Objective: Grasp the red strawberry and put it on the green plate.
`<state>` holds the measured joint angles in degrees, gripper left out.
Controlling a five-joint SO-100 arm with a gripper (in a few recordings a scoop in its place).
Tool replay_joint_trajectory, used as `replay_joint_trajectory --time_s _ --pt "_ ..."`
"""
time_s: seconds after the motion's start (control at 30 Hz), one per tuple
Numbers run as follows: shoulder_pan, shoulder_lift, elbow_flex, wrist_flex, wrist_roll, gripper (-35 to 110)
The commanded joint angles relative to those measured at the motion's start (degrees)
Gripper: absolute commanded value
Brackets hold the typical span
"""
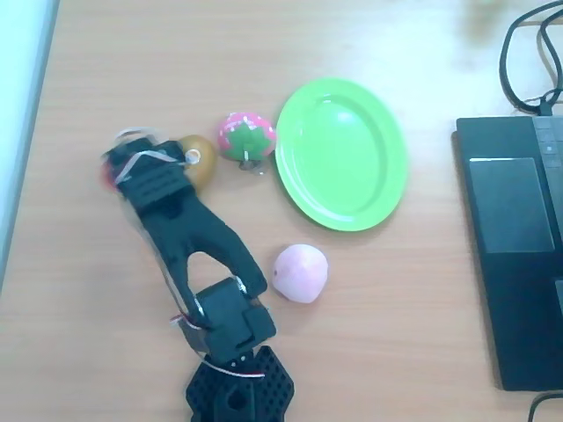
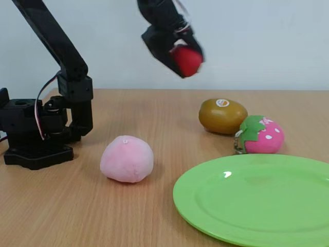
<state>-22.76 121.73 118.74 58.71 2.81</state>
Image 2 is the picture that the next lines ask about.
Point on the green plastic plate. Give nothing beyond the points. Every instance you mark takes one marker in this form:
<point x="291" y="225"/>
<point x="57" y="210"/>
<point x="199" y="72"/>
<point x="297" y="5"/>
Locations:
<point x="252" y="203"/>

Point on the red toy tomato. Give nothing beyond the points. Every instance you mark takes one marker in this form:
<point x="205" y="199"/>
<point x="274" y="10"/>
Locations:
<point x="187" y="61"/>

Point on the brown toy kiwi with sticker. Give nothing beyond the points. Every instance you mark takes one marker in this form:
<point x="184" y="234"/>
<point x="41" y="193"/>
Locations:
<point x="222" y="118"/>

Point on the pink plush peach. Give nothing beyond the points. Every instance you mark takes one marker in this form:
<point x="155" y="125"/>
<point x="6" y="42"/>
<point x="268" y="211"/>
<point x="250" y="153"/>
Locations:
<point x="127" y="160"/>

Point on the pink plush strawberry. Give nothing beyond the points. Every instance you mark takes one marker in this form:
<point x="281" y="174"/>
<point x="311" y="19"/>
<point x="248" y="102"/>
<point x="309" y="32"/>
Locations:
<point x="267" y="140"/>

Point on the black robot arm with base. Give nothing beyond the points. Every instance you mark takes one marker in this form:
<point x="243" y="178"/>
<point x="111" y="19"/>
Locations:
<point x="59" y="43"/>

